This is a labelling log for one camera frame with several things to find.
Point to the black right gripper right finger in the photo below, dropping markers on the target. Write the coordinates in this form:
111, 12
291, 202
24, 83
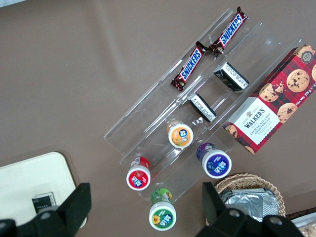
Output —
217, 217

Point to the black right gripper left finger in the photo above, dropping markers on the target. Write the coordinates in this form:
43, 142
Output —
74, 205

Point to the light wicker basket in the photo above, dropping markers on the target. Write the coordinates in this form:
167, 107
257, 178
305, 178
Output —
247, 180

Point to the beige plastic tray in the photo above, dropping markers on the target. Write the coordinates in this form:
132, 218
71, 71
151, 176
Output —
29, 172

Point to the small black Pocky box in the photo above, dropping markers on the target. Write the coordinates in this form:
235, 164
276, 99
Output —
44, 201

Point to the aluminium foil container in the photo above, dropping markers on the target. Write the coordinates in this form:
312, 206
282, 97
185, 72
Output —
251, 205

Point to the purple lid snack can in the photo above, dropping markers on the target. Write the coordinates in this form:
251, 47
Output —
216, 164

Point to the green lid snack can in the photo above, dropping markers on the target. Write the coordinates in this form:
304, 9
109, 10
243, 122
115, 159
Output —
163, 217

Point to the red lid snack can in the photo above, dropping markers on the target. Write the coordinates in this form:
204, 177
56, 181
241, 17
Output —
138, 176

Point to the white rectangular snack bin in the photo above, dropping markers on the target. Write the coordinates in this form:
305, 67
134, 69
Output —
296, 218

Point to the orange lid snack can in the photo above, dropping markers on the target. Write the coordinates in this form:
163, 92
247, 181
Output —
180, 135

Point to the clear cracker snack packet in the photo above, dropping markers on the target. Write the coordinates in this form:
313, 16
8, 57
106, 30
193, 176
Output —
308, 230

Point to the clear acrylic stepped stand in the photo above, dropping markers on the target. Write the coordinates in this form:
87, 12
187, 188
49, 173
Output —
247, 34
128, 128

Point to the small black white box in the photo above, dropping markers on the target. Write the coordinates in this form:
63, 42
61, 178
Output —
230, 76
201, 107

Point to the red Walkers shortbread box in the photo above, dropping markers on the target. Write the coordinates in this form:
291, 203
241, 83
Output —
271, 103

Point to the Snickers chocolate bar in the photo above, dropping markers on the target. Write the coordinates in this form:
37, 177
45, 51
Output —
232, 32
190, 66

